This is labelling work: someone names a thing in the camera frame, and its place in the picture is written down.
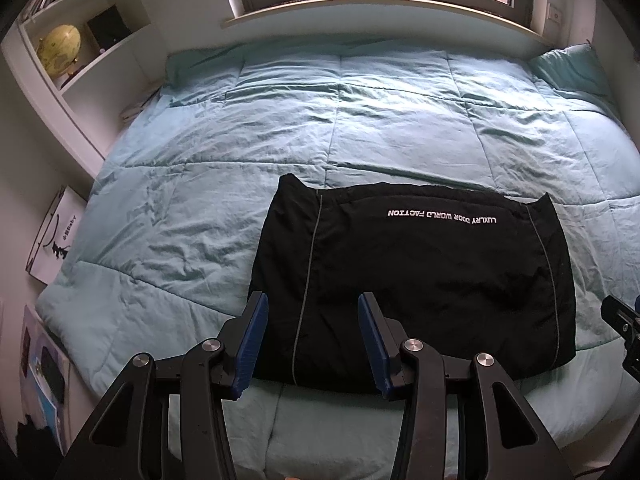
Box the white box with black item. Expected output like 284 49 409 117
17 305 72 455

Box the black jacket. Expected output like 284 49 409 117
247 173 577 396

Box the white wall shelf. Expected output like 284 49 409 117
0 0 172 182

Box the dark cloth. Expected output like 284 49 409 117
11 419 65 480

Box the light blue quilt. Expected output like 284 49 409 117
35 40 637 480

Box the white paper bag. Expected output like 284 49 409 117
25 185 89 287

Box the wooden window sill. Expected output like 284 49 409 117
222 6 547 50

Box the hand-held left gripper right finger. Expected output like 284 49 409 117
357 291 574 480

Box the light blue pillow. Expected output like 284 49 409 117
528 42 614 99

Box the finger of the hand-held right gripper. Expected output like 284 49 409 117
600 295 640 377

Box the yellow globe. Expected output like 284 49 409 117
37 24 82 79

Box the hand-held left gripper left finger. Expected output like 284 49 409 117
54 290 270 480

